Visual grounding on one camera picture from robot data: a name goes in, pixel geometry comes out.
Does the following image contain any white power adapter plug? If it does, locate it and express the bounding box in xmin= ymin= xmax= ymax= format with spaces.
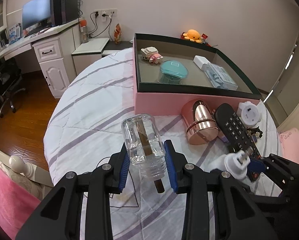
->
xmin=208 ymin=147 xmax=253 ymax=180

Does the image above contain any black remote control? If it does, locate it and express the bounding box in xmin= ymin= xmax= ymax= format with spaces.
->
xmin=214 ymin=103 xmax=261 ymax=159

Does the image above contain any white round night light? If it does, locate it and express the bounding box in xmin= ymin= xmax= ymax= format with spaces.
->
xmin=237 ymin=101 xmax=262 ymax=128

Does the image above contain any rose gold metal cup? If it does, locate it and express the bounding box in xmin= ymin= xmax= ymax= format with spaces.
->
xmin=181 ymin=99 xmax=219 ymax=145

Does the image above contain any clear glass jar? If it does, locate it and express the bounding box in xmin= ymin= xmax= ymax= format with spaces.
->
xmin=121 ymin=113 xmax=166 ymax=193

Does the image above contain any teal egg-shaped case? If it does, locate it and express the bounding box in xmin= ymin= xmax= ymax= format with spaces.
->
xmin=158 ymin=60 xmax=188 ymax=85

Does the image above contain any pink block pig toy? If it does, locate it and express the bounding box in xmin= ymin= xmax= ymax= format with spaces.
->
xmin=141 ymin=47 xmax=163 ymax=64

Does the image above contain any pink blanket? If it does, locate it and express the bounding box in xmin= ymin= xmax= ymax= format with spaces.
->
xmin=279 ymin=128 xmax=299 ymax=164

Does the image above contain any pink bed cover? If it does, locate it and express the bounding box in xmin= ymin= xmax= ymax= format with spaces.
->
xmin=0 ymin=168 xmax=40 ymax=239

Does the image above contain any white striped quilt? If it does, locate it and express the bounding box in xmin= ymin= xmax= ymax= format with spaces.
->
xmin=44 ymin=48 xmax=282 ymax=239

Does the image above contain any clear plastic battery pack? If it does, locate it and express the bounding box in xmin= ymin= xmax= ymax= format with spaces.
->
xmin=202 ymin=63 xmax=238 ymax=90

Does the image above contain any pink box with black rim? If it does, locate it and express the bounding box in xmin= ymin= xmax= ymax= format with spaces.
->
xmin=133 ymin=33 xmax=261 ymax=115

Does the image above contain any red toy crate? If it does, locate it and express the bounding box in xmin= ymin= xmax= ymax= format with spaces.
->
xmin=180 ymin=33 xmax=218 ymax=47

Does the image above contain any orange octopus plush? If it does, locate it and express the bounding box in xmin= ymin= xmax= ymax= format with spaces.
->
xmin=181 ymin=29 xmax=202 ymax=43

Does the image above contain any black office chair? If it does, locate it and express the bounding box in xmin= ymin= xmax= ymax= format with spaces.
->
xmin=0 ymin=59 xmax=26 ymax=118

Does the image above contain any low black white cabinet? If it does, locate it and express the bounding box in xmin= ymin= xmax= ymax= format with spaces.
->
xmin=72 ymin=38 xmax=132 ymax=75

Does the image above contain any white desk with drawers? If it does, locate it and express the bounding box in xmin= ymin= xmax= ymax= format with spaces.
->
xmin=0 ymin=19 xmax=81 ymax=99

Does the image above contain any clear bottle orange cap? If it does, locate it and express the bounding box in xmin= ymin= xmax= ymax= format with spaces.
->
xmin=79 ymin=18 xmax=89 ymax=43

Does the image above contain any orange figurine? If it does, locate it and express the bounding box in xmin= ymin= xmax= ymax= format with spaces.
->
xmin=114 ymin=23 xmax=122 ymax=44

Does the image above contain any black computer monitor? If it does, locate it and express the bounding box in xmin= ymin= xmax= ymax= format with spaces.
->
xmin=22 ymin=0 xmax=51 ymax=29

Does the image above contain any black computer tower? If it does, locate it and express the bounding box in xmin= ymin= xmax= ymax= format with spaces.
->
xmin=50 ymin=0 xmax=79 ymax=26

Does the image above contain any white wall power outlet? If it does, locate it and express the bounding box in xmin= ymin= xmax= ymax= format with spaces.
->
xmin=94 ymin=9 xmax=118 ymax=22

